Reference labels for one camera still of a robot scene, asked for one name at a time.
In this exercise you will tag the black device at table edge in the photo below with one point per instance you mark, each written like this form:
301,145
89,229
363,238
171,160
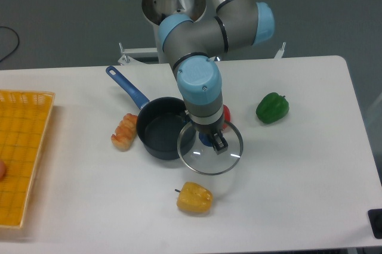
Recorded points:
375,218

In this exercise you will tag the green bell pepper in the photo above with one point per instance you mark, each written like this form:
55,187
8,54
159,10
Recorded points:
272,108

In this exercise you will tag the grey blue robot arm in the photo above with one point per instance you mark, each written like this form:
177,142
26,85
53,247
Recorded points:
189,43

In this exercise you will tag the orange shrimp toy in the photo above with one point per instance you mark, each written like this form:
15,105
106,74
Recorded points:
125,132

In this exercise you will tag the dark pot with blue handle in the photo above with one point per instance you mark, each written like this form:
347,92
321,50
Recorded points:
159,122

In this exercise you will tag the yellow bell pepper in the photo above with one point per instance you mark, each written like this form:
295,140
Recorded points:
194,198

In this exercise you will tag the yellow wicker basket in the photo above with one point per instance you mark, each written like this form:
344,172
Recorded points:
25,116

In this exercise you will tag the glass lid with blue knob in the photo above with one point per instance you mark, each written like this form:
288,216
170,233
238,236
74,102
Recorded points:
196,151

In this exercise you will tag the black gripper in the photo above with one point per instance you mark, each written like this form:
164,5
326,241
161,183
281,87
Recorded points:
214,131

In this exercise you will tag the orange fruit in basket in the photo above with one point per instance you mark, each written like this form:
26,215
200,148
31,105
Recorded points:
3,169

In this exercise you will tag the red bell pepper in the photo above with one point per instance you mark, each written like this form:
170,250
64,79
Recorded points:
227,116

